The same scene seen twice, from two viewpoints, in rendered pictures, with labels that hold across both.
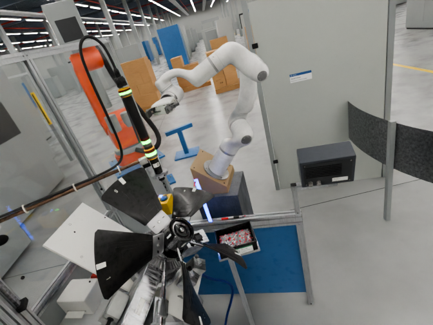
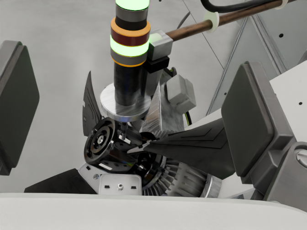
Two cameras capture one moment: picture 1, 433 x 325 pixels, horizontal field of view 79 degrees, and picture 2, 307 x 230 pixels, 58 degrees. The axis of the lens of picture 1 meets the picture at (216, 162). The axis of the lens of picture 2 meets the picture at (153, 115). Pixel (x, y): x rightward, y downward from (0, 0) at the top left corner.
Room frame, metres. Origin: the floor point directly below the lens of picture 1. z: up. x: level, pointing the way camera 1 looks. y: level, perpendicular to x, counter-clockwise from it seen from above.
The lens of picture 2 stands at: (1.24, 0.16, 1.73)
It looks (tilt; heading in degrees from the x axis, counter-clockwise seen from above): 48 degrees down; 154
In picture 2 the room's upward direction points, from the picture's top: 10 degrees clockwise
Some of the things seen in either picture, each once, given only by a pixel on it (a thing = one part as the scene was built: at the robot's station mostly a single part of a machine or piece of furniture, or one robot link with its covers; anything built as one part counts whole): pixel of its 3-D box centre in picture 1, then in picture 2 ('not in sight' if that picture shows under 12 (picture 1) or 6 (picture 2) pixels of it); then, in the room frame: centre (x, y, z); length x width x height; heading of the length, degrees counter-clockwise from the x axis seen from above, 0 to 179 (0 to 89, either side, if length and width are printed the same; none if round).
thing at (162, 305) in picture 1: (162, 308); not in sight; (0.65, 0.35, 1.08); 0.07 x 0.04 x 0.06; 174
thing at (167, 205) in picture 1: (160, 206); not in sight; (1.40, 0.42, 1.02); 0.16 x 0.10 x 0.11; 74
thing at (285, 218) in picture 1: (227, 224); not in sight; (1.29, 0.04, 0.82); 0.90 x 0.04 x 0.08; 74
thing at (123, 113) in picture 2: (153, 166); (133, 75); (0.97, 0.25, 1.49); 0.09 x 0.07 x 0.10; 109
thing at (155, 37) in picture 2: not in sight; (152, 42); (0.96, 0.27, 1.53); 0.02 x 0.02 x 0.02; 19
